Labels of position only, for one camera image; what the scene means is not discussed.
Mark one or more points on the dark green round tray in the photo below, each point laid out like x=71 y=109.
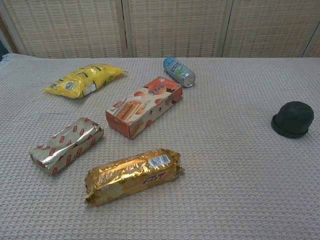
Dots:
x=287 y=134

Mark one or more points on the dark green dome cup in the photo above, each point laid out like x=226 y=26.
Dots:
x=295 y=115

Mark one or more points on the orange wafer roll box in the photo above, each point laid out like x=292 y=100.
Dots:
x=140 y=105

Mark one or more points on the blue drink can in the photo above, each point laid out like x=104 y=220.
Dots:
x=177 y=71

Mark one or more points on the gold foil biscuit packet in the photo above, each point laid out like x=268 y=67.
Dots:
x=130 y=175

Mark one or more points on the white waffle-weave tablecloth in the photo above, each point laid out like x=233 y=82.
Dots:
x=225 y=175

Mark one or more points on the yellow snack bag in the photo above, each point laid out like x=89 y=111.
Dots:
x=82 y=80

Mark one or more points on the woven folding screen panel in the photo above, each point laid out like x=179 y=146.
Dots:
x=67 y=27
x=315 y=48
x=270 y=27
x=175 y=27

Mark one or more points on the silver red-printed foil packet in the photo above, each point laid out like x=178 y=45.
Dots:
x=65 y=147

